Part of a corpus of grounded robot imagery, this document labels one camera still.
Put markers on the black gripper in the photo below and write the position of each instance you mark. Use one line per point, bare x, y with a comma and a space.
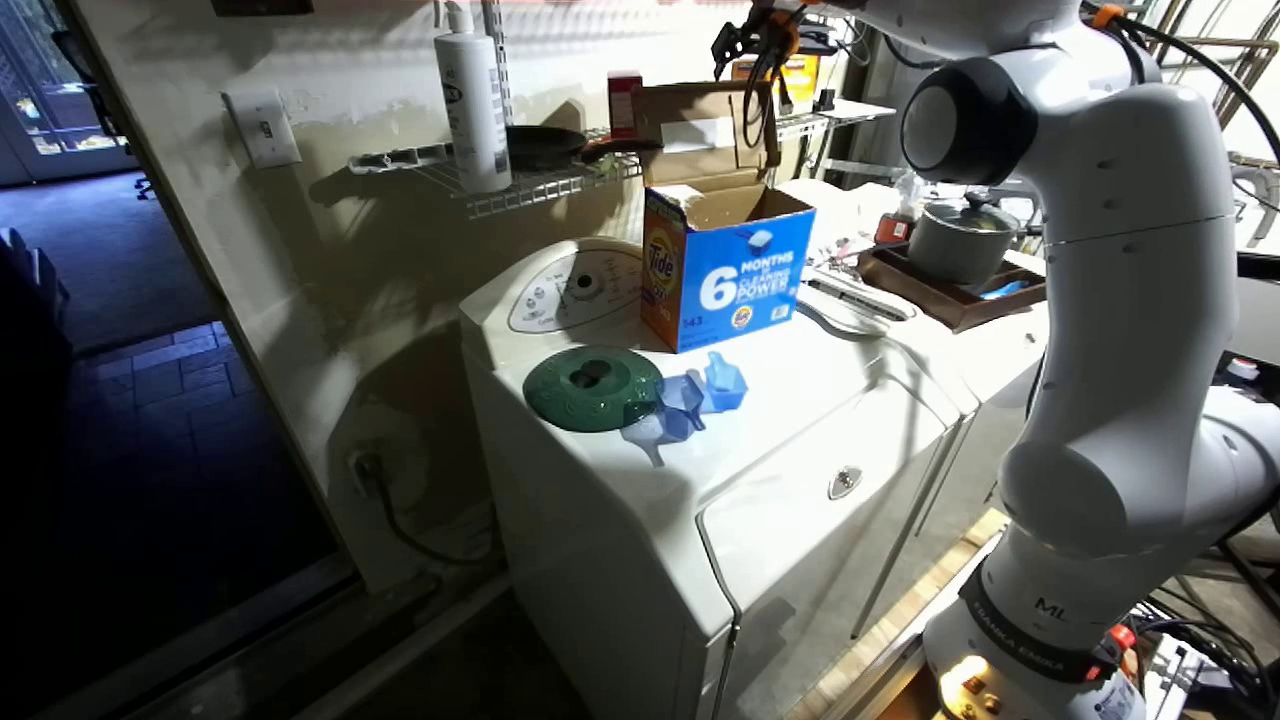
754, 47

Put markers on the blue cleaning powder box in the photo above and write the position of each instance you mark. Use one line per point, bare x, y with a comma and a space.
735, 284

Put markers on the blue measuring cup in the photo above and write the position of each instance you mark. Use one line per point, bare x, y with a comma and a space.
724, 385
683, 396

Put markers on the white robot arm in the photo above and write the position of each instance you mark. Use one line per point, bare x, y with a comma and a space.
1145, 294

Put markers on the green round lid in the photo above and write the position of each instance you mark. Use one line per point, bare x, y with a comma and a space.
587, 391

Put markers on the grey cylindrical tank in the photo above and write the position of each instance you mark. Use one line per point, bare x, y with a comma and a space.
883, 105

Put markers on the red pink container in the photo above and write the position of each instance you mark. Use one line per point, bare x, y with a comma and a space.
621, 101

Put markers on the clear bottle red label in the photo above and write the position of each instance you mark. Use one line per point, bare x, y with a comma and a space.
896, 228

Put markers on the metal spoon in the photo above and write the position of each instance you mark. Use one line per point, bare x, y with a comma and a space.
861, 297

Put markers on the black frying pan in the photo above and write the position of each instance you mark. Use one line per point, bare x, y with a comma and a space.
544, 145

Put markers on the grey metal pot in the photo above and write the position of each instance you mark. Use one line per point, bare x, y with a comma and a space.
963, 247

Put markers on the brown wooden tray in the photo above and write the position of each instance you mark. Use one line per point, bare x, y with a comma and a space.
935, 307

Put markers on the small blue item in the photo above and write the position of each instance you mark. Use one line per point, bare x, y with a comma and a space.
1002, 284

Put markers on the tall white bottle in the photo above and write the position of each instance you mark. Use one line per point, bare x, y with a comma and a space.
475, 105

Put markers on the white washing machine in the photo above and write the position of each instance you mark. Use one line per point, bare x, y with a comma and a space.
747, 441

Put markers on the white dryer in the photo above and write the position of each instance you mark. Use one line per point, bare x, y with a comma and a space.
994, 363

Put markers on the wooden base board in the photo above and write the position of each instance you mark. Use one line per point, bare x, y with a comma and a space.
904, 613

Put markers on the white wall outlet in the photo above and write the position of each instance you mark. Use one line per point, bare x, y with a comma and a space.
264, 134

